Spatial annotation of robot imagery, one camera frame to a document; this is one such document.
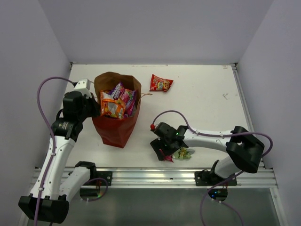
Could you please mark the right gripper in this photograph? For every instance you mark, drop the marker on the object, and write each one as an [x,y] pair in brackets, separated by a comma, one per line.
[157,144]

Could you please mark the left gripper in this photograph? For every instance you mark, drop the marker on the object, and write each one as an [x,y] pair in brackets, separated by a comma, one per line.
[96,105]

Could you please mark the pink candy packet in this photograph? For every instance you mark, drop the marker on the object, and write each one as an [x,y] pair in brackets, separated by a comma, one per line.
[168,159]

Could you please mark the green snack packet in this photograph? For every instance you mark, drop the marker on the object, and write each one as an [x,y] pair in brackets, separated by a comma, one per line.
[183,153]

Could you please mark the orange candy packet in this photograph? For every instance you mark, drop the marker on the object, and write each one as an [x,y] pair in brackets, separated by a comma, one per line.
[111,107]

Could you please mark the red paper bag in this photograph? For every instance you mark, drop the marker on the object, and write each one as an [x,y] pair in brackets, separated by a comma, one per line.
[116,132]

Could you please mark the purple Fox's berries candy bag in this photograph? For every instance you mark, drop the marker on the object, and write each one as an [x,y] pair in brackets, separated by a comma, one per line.
[124,101]

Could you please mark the red peanut snack packet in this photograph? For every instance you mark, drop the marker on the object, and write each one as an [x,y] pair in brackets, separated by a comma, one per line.
[160,84]

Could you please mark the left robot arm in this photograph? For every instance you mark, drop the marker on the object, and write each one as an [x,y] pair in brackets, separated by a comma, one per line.
[50,197]

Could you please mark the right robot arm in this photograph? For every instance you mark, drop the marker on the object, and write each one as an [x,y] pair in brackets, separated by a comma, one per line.
[244,150]

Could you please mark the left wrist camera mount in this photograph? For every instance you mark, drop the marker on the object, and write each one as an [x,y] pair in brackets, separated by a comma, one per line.
[83,86]

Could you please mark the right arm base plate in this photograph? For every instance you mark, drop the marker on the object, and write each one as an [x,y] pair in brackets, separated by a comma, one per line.
[205,178]

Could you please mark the aluminium frame rail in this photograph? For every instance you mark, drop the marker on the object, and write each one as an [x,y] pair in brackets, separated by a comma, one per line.
[181,178]

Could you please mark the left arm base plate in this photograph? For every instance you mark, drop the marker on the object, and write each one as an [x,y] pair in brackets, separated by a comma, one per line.
[104,174]

